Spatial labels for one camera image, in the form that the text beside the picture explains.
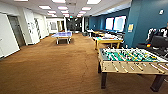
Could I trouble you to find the blue ping pong table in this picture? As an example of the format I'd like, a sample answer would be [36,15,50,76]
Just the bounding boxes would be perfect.
[51,31,74,45]

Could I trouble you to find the grey elevator door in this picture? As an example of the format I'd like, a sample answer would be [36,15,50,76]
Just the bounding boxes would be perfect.
[8,15,26,48]

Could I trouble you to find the treadmill machine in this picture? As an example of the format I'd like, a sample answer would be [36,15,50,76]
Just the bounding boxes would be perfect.
[138,34,168,58]

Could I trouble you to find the framed wall picture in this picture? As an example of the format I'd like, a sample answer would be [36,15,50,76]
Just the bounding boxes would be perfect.
[49,21,58,32]

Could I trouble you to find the dark wooden table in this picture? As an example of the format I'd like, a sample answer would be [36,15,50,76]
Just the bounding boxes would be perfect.
[87,29,101,38]

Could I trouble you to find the bright window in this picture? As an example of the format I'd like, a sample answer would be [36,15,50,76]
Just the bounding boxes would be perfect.
[104,17,115,31]
[113,15,128,33]

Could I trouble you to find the small white wall device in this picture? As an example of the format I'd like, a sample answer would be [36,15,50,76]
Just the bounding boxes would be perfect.
[158,9,165,15]

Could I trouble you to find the dark glass entrance doors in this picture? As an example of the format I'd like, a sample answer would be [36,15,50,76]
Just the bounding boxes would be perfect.
[65,17,83,33]

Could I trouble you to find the green field foosball table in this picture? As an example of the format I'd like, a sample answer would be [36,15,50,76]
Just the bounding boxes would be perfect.
[97,47,168,93]

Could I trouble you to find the yellow wall sign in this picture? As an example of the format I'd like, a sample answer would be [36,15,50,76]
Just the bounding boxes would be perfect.
[127,23,134,33]

